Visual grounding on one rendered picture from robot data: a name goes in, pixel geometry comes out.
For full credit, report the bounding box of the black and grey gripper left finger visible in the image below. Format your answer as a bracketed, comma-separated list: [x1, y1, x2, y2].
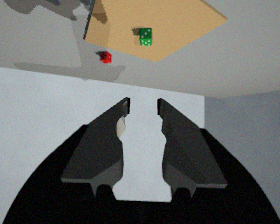
[2, 97, 130, 224]

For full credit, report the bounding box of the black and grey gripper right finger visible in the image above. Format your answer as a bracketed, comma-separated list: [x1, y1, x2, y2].
[157, 98, 280, 224]

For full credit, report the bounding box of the red die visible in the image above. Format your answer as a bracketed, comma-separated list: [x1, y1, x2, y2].
[100, 51, 112, 63]

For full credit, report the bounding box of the green die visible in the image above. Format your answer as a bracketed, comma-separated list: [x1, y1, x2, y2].
[140, 28, 152, 46]

